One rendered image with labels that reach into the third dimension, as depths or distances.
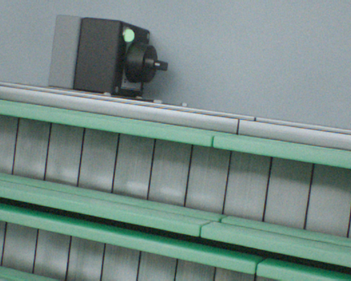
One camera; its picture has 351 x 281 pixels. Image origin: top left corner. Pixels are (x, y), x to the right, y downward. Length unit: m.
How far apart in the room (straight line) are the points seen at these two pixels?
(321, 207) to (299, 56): 0.20
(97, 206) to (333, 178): 0.21
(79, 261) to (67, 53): 0.22
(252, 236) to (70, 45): 0.32
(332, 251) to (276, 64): 0.29
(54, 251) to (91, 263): 0.04
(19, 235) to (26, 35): 0.27
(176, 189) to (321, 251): 0.18
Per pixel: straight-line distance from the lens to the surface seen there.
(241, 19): 0.82
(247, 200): 0.67
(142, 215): 0.62
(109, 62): 0.77
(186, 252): 0.61
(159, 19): 0.85
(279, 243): 0.58
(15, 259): 0.78
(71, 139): 0.74
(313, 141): 0.66
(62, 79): 0.80
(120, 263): 0.73
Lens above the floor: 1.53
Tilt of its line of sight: 70 degrees down
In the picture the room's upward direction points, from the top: 91 degrees counter-clockwise
